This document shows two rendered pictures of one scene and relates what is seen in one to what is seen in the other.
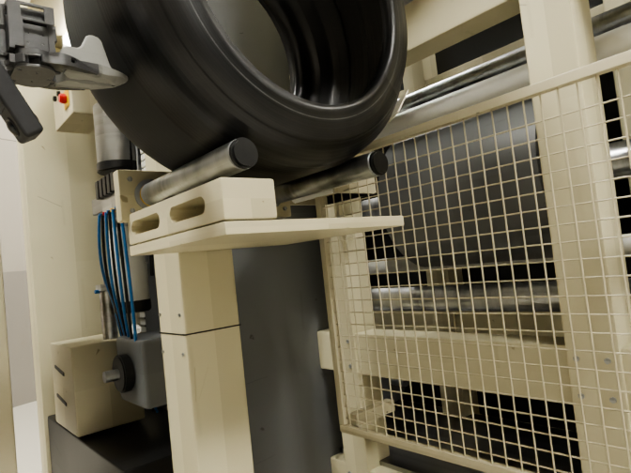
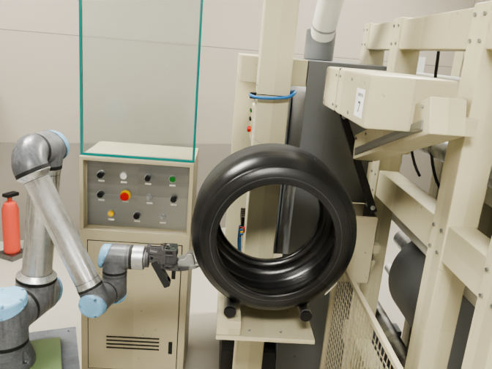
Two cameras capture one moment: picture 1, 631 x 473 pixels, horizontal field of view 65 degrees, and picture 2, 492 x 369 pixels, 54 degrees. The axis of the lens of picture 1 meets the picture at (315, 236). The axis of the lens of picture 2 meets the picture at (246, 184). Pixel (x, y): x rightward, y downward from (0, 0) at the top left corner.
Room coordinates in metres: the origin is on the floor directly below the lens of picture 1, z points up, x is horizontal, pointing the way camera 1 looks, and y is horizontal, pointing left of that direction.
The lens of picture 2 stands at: (-0.56, -0.89, 1.82)
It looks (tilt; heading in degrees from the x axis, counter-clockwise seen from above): 15 degrees down; 37
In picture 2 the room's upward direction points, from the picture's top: 5 degrees clockwise
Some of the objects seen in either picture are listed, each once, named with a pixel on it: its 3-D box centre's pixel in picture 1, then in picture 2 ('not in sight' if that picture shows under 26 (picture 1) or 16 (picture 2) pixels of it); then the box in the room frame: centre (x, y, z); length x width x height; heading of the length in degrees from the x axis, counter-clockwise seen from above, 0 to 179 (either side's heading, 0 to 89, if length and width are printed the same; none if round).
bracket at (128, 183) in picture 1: (212, 196); not in sight; (1.04, 0.21, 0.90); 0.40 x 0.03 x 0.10; 130
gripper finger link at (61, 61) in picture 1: (61, 66); (177, 266); (0.62, 0.30, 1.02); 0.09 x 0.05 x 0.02; 130
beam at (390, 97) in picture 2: not in sight; (378, 94); (1.01, -0.21, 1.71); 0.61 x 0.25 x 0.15; 40
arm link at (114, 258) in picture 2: not in sight; (116, 256); (0.49, 0.49, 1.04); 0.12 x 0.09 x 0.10; 130
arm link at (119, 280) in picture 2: not in sight; (113, 285); (0.47, 0.49, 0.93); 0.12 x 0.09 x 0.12; 27
